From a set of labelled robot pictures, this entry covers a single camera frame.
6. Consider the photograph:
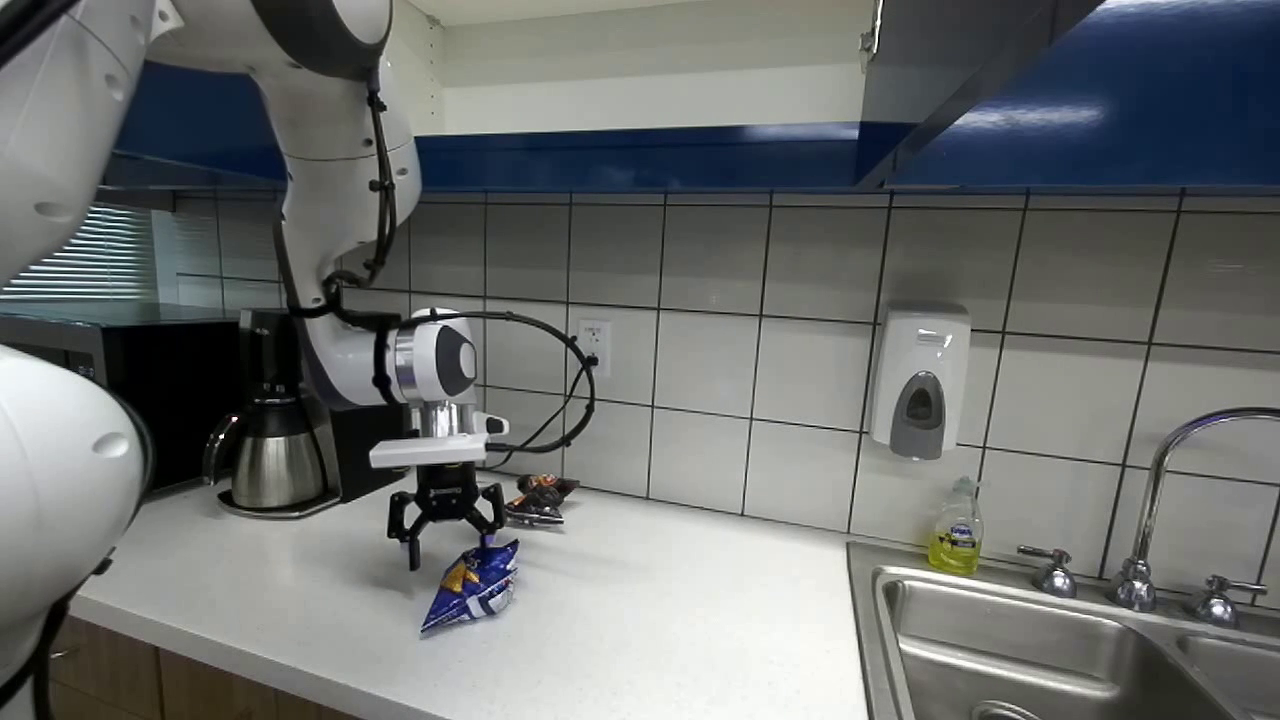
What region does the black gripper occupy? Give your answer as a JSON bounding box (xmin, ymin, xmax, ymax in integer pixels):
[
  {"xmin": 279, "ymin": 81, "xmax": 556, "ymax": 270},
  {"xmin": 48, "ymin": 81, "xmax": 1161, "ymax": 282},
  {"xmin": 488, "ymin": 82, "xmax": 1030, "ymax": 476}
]
[{"xmin": 383, "ymin": 458, "xmax": 518, "ymax": 576}]

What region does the blue snack packet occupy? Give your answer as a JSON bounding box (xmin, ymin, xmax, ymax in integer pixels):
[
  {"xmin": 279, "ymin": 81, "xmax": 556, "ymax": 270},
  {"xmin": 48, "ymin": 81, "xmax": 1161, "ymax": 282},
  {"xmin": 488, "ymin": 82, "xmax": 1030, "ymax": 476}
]
[{"xmin": 415, "ymin": 531, "xmax": 525, "ymax": 638}]

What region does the dark snack packet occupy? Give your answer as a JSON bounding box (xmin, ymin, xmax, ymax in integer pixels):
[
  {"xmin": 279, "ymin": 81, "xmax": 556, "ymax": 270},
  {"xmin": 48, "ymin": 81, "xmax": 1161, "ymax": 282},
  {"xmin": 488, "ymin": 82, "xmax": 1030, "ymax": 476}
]
[{"xmin": 505, "ymin": 468, "xmax": 584, "ymax": 526}]

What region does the wooden base cabinet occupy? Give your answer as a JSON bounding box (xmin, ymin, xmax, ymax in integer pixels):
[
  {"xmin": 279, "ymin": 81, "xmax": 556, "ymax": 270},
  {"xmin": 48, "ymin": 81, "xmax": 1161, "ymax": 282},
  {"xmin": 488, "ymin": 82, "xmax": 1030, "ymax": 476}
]
[{"xmin": 45, "ymin": 611, "xmax": 352, "ymax": 720}]

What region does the white open cabinet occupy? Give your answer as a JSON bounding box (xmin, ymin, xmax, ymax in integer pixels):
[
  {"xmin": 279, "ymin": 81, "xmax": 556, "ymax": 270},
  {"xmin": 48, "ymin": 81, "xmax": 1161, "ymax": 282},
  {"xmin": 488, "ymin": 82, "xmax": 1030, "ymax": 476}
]
[{"xmin": 392, "ymin": 0, "xmax": 887, "ymax": 140}]

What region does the metal cabinet hinge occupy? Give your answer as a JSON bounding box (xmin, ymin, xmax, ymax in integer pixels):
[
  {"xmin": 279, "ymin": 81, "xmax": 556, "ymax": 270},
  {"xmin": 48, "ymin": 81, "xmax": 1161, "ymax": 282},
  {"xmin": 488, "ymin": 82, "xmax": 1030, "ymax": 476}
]
[{"xmin": 862, "ymin": 0, "xmax": 892, "ymax": 61}]

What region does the blue open cabinet door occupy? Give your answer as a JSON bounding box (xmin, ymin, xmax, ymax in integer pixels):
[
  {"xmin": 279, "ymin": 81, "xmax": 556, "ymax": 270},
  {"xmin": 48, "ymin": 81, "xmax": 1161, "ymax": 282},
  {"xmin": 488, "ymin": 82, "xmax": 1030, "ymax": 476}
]
[{"xmin": 858, "ymin": 0, "xmax": 1111, "ymax": 193}]

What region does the blue closed cabinet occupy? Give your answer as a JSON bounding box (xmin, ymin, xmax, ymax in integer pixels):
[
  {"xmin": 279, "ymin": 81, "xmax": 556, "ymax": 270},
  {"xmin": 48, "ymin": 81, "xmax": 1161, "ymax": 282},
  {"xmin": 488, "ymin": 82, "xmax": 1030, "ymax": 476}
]
[{"xmin": 896, "ymin": 0, "xmax": 1280, "ymax": 193}]

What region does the black steel coffee maker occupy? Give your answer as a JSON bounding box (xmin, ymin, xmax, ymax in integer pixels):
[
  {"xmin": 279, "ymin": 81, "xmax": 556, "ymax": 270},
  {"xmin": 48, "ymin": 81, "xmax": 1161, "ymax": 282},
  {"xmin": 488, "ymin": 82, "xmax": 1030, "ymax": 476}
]
[{"xmin": 236, "ymin": 308, "xmax": 414, "ymax": 507}]

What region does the stainless steel carafe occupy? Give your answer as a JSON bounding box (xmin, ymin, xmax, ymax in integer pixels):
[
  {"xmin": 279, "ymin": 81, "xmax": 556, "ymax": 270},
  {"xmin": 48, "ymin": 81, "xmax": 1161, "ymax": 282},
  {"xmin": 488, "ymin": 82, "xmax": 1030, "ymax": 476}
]
[{"xmin": 199, "ymin": 384, "xmax": 336, "ymax": 521}]

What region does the black microwave oven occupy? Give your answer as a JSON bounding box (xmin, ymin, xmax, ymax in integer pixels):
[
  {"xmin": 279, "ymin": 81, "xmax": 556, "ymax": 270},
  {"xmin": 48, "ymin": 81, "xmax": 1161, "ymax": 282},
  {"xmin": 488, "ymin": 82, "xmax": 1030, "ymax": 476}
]
[{"xmin": 0, "ymin": 310, "xmax": 253, "ymax": 499}]

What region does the grey slatted blind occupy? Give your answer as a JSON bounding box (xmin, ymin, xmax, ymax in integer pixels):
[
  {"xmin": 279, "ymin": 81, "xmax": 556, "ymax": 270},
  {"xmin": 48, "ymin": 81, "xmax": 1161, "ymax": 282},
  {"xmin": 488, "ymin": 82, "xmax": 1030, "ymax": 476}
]
[{"xmin": 0, "ymin": 198, "xmax": 162, "ymax": 320}]

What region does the yellow dish soap bottle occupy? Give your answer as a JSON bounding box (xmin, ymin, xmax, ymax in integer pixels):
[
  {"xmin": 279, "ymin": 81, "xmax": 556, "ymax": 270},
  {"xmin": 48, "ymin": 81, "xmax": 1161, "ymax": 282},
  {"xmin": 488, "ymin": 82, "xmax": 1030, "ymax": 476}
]
[{"xmin": 923, "ymin": 476, "xmax": 989, "ymax": 580}]

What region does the stainless steel sink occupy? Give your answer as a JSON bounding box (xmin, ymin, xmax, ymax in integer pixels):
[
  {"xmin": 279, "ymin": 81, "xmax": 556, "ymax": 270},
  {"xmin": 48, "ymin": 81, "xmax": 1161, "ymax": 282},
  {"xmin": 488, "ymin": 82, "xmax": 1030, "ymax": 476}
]
[{"xmin": 846, "ymin": 537, "xmax": 1280, "ymax": 720}]

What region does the chrome gooseneck faucet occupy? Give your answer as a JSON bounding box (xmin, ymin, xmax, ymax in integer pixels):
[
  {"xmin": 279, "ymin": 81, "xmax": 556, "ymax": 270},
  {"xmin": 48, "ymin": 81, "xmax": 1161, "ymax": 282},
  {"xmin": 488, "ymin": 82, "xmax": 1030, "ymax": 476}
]
[{"xmin": 1118, "ymin": 403, "xmax": 1280, "ymax": 617}]

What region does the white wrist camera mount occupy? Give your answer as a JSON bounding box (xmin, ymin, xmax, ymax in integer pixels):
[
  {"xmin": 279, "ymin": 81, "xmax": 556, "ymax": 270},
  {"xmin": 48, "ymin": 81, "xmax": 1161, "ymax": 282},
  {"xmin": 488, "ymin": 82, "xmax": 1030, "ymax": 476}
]
[{"xmin": 366, "ymin": 403, "xmax": 518, "ymax": 473}]

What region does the black power cord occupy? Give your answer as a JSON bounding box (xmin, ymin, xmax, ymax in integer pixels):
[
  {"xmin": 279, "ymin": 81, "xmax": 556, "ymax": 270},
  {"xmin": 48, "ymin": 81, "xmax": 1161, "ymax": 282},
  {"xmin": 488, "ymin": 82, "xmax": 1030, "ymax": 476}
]
[{"xmin": 491, "ymin": 348, "xmax": 600, "ymax": 476}]

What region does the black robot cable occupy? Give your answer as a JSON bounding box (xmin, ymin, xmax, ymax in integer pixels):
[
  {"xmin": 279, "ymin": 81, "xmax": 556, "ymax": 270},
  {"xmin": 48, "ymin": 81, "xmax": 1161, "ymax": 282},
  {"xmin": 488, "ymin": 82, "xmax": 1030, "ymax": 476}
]
[{"xmin": 271, "ymin": 82, "xmax": 604, "ymax": 458}]

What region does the white wall outlet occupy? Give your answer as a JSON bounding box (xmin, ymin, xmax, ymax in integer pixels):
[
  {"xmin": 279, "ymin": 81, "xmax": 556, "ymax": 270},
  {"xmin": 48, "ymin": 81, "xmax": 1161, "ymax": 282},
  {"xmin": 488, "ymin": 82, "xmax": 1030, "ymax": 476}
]
[{"xmin": 568, "ymin": 310, "xmax": 622, "ymax": 384}]

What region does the white wall soap dispenser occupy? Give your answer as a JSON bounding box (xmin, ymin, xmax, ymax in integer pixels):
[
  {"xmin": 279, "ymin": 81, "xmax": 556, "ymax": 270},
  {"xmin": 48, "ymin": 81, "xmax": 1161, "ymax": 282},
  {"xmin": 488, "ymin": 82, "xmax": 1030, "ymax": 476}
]
[{"xmin": 868, "ymin": 310, "xmax": 978, "ymax": 465}]

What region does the chrome faucet handle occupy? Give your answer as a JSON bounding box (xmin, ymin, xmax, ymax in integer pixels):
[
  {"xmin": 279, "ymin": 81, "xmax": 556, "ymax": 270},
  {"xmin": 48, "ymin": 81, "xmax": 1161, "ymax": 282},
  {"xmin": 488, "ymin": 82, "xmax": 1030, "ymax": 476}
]
[
  {"xmin": 1187, "ymin": 571, "xmax": 1270, "ymax": 628},
  {"xmin": 1017, "ymin": 542, "xmax": 1082, "ymax": 599}
]

